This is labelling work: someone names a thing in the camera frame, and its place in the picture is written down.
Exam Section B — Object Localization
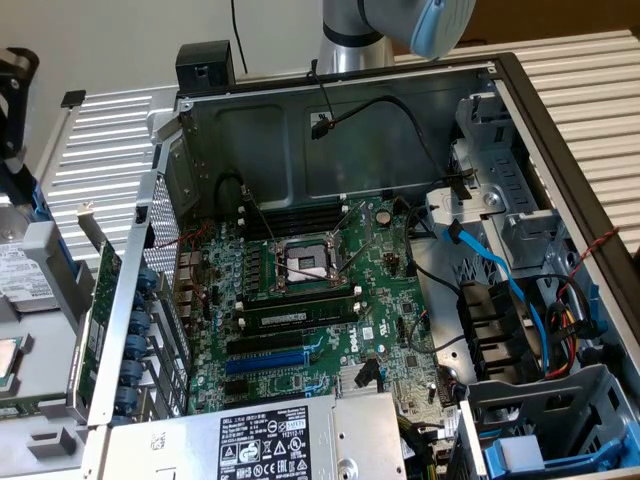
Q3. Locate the black angled wire connector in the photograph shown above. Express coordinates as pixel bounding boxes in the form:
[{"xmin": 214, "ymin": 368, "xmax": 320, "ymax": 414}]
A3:
[{"xmin": 352, "ymin": 358, "xmax": 377, "ymax": 390}]

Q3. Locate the black RAM slot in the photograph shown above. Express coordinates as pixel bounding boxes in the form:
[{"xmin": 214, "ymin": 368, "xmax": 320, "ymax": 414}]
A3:
[
  {"xmin": 238, "ymin": 192, "xmax": 350, "ymax": 224},
  {"xmin": 238, "ymin": 204, "xmax": 350, "ymax": 237},
  {"xmin": 235, "ymin": 285, "xmax": 362, "ymax": 314}
]

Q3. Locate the black wire with flat connector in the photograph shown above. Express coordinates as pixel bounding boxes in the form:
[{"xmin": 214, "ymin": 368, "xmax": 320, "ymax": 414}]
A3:
[{"xmin": 310, "ymin": 94, "xmax": 454, "ymax": 179}]

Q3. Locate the blue disk caddy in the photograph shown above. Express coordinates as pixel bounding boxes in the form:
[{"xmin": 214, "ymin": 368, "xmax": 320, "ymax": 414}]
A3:
[{"xmin": 479, "ymin": 424, "xmax": 640, "ymax": 476}]

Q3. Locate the green RAM stick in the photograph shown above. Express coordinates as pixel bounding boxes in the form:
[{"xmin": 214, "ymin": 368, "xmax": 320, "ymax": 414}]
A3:
[{"xmin": 0, "ymin": 397, "xmax": 69, "ymax": 420}]

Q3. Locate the silver metal bracket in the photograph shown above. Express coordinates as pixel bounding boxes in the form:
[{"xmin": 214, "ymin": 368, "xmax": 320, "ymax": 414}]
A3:
[{"xmin": 424, "ymin": 188, "xmax": 484, "ymax": 239}]

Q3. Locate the short black expansion slot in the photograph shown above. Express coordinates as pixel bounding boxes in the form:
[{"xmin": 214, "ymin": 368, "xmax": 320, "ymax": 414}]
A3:
[{"xmin": 223, "ymin": 378, "xmax": 264, "ymax": 398}]

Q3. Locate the open grey PC case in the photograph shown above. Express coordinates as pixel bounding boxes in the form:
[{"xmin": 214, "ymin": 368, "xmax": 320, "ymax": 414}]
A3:
[{"xmin": 82, "ymin": 49, "xmax": 640, "ymax": 480}]

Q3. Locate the silver hard disk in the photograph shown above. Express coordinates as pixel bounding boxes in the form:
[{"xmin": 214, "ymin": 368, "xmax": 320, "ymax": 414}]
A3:
[{"xmin": 0, "ymin": 194, "xmax": 54, "ymax": 315}]

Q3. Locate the green GPU with black shroud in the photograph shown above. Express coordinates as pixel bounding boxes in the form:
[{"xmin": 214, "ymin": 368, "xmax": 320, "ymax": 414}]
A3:
[{"xmin": 64, "ymin": 199, "xmax": 125, "ymax": 409}]

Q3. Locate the grey plastic parts rack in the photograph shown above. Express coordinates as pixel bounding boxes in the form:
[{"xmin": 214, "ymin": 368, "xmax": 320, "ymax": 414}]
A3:
[{"xmin": 0, "ymin": 219, "xmax": 109, "ymax": 479}]

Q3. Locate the small black table bracket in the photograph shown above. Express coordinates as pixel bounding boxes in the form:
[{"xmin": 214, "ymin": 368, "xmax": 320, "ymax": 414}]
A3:
[{"xmin": 59, "ymin": 88, "xmax": 88, "ymax": 110}]

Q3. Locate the silver chipset heat sink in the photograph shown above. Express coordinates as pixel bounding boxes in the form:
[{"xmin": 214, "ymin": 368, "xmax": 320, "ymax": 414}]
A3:
[{"xmin": 335, "ymin": 362, "xmax": 384, "ymax": 399}]

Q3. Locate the blue hard disk bracket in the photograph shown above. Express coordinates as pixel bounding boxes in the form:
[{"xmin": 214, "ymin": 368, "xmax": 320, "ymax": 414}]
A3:
[{"xmin": 27, "ymin": 172, "xmax": 76, "ymax": 281}]

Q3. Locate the blue plastic latch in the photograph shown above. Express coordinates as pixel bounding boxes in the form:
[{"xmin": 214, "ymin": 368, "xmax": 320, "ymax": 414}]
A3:
[{"xmin": 585, "ymin": 282, "xmax": 610, "ymax": 344}]

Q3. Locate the black flat power connector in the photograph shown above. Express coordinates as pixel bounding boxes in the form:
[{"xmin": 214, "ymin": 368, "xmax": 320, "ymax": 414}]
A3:
[{"xmin": 439, "ymin": 168, "xmax": 477, "ymax": 202}]

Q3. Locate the metal CPU socket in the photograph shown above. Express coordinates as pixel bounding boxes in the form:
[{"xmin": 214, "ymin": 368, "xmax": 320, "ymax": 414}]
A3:
[{"xmin": 267, "ymin": 227, "xmax": 354, "ymax": 297}]

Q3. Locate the silver power supply unit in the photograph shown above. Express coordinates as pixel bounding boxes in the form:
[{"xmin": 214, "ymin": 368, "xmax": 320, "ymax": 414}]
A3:
[{"xmin": 82, "ymin": 391, "xmax": 409, "ymax": 480}]

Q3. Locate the long black expansion slot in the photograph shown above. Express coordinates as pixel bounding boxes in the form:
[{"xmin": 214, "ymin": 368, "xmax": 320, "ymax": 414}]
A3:
[{"xmin": 225, "ymin": 332, "xmax": 306, "ymax": 355}]

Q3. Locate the metal socket cover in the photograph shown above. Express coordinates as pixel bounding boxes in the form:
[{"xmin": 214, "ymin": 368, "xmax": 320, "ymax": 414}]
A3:
[{"xmin": 327, "ymin": 198, "xmax": 376, "ymax": 275}]

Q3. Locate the silver CPU chip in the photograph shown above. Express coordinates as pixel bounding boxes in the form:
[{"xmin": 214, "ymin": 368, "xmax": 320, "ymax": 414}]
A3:
[{"xmin": 0, "ymin": 335, "xmax": 35, "ymax": 397}]

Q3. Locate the black block fixture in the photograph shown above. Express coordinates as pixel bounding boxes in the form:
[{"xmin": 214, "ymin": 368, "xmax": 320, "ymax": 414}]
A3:
[{"xmin": 174, "ymin": 39, "xmax": 237, "ymax": 97}]

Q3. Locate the blue card retention latch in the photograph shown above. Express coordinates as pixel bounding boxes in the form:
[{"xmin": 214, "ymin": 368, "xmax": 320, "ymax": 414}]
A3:
[{"xmin": 110, "ymin": 262, "xmax": 154, "ymax": 427}]

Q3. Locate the blue SATA wire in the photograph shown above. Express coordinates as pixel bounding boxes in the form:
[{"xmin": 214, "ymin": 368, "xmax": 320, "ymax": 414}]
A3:
[{"xmin": 442, "ymin": 219, "xmax": 551, "ymax": 376}]

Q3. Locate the green Dell motherboard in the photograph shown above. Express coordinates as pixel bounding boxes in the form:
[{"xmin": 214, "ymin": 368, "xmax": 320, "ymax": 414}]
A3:
[{"xmin": 172, "ymin": 192, "xmax": 464, "ymax": 416}]

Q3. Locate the thin black cable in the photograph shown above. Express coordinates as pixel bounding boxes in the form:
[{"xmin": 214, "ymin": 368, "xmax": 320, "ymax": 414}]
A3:
[{"xmin": 230, "ymin": 0, "xmax": 250, "ymax": 72}]

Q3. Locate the silver corner clamp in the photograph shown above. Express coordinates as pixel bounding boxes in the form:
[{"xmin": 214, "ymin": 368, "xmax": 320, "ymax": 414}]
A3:
[{"xmin": 146, "ymin": 93, "xmax": 180, "ymax": 147}]

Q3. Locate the grey plastic disk bay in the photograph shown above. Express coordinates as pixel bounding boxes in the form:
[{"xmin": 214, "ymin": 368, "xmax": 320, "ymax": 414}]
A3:
[{"xmin": 447, "ymin": 362, "xmax": 640, "ymax": 480}]

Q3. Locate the grey metal disk bay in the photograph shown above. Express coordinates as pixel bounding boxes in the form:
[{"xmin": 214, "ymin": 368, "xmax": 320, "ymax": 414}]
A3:
[{"xmin": 449, "ymin": 91, "xmax": 569, "ymax": 274}]

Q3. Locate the yellow red black wire bundle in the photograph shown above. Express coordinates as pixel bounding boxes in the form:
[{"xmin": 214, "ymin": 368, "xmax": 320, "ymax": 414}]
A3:
[{"xmin": 543, "ymin": 298, "xmax": 584, "ymax": 381}]

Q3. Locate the red and black twisted wire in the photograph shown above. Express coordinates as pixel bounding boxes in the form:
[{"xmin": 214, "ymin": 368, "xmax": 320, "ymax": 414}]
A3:
[{"xmin": 547, "ymin": 225, "xmax": 622, "ymax": 314}]

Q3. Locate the pale grey square pad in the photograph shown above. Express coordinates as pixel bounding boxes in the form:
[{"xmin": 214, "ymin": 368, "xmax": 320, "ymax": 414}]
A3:
[{"xmin": 498, "ymin": 433, "xmax": 545, "ymax": 471}]

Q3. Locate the thin black wire with clip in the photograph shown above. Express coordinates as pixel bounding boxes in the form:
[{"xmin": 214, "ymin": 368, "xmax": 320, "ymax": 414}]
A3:
[{"xmin": 305, "ymin": 58, "xmax": 335, "ymax": 124}]

